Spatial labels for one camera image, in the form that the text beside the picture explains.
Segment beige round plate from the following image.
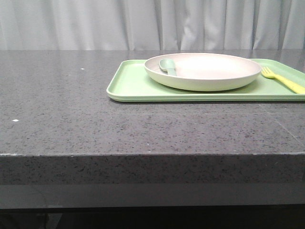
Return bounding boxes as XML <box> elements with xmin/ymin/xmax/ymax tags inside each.
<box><xmin>144</xmin><ymin>53</ymin><xmax>262</xmax><ymax>92</ymax></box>

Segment yellow plastic fork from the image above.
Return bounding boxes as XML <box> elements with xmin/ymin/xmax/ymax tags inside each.
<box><xmin>261</xmin><ymin>67</ymin><xmax>305</xmax><ymax>94</ymax></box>

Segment light green serving tray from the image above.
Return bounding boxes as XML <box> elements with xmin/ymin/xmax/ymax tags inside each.
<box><xmin>107</xmin><ymin>60</ymin><xmax>305</xmax><ymax>102</ymax></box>

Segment sage green spoon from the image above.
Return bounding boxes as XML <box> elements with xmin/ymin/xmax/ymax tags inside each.
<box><xmin>159</xmin><ymin>59</ymin><xmax>177</xmax><ymax>76</ymax></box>

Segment white curtain backdrop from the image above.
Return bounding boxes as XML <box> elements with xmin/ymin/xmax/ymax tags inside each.
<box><xmin>0</xmin><ymin>0</ymin><xmax>305</xmax><ymax>50</ymax></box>

